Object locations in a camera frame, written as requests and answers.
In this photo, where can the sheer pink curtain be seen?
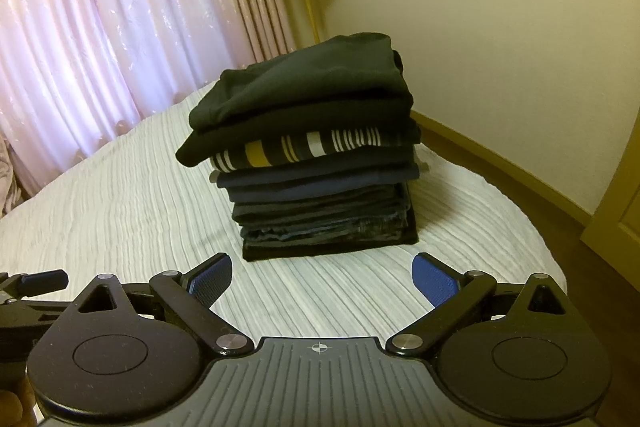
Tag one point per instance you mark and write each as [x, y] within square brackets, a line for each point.
[100, 7]

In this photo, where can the yellow wooden door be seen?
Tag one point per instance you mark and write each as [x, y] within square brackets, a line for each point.
[617, 207]

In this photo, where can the wooden baseboard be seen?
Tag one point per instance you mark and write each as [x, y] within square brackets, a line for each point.
[500, 162]

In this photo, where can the person's left hand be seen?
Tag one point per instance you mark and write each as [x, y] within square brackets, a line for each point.
[11, 404]

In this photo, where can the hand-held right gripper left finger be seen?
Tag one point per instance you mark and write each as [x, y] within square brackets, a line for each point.
[212, 278]

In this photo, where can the stack of clothes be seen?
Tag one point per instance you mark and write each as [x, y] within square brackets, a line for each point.
[300, 107]

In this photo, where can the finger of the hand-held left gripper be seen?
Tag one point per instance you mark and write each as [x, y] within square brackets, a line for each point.
[45, 279]

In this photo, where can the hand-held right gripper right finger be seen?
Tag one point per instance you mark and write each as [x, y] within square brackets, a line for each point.
[435, 279]

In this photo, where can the striped bed sheet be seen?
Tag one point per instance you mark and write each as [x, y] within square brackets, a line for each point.
[125, 217]

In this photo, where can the yellow coat rack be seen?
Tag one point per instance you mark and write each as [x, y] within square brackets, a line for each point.
[313, 12]

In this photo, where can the pink floral cloth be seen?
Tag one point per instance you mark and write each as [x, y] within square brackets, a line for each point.
[7, 177]

